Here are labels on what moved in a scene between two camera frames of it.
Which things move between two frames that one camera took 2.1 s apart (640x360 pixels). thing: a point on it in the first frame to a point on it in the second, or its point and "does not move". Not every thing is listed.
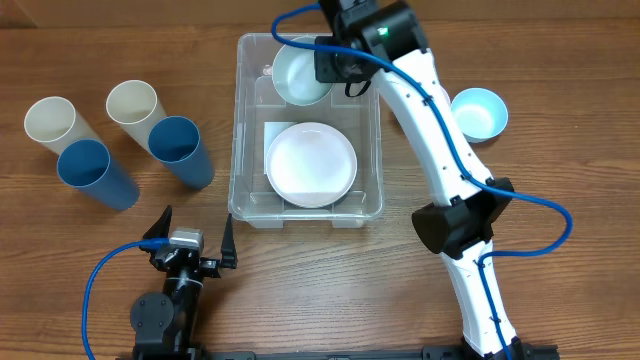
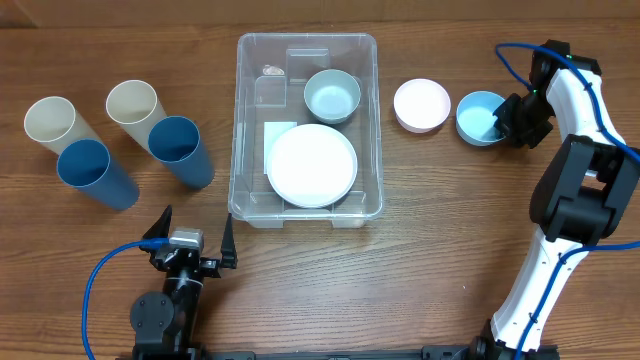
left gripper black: (229, 256) does not move
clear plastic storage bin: (301, 149) does not move
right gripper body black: (345, 67) to (520, 119)
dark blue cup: (175, 142) does not move
